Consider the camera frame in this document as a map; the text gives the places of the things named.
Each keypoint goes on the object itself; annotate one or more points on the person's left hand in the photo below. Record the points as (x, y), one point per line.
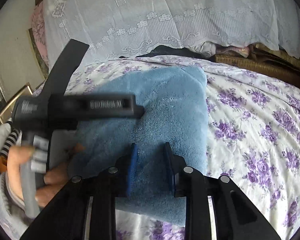
(53, 176)

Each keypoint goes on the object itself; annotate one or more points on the black-and-white striped cloth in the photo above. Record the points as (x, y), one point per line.
(10, 140)

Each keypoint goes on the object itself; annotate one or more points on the folded pale bedding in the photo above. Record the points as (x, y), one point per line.
(210, 48)

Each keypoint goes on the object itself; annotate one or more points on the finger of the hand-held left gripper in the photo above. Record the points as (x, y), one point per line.
(137, 110)

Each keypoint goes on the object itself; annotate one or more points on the gold picture frame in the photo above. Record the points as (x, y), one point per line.
(12, 105)

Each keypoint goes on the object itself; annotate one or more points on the person's left forearm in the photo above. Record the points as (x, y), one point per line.
(2, 205)

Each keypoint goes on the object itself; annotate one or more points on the pink quilt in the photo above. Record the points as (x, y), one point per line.
(38, 27)

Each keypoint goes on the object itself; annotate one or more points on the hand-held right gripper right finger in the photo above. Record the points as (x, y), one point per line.
(169, 170)

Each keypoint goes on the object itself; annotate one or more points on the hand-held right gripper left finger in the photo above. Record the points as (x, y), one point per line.
(133, 170)

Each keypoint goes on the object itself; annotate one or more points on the white lace cloth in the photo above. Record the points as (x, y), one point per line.
(165, 10)

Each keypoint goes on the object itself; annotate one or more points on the brown woven bamboo mat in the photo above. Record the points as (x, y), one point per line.
(252, 65)

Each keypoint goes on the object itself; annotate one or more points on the purple floral bedsheet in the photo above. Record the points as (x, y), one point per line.
(252, 130)

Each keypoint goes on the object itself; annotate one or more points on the dark cloth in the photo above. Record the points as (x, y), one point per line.
(170, 51)

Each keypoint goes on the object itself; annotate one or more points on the blue fleece garment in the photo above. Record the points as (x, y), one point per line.
(165, 110)

